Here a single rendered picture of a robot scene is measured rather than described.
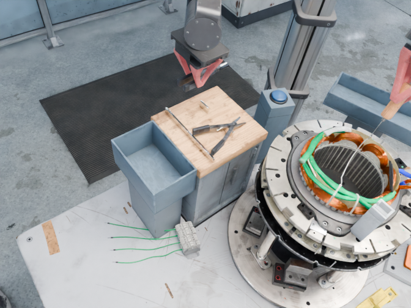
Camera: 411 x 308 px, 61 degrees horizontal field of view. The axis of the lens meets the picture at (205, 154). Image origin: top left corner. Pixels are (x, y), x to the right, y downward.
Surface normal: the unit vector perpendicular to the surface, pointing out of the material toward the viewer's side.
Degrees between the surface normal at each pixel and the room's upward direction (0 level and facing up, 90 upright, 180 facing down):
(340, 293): 0
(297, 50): 90
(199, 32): 90
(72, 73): 0
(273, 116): 90
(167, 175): 0
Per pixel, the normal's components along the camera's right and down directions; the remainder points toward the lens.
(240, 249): 0.09, -0.60
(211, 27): -0.02, 0.80
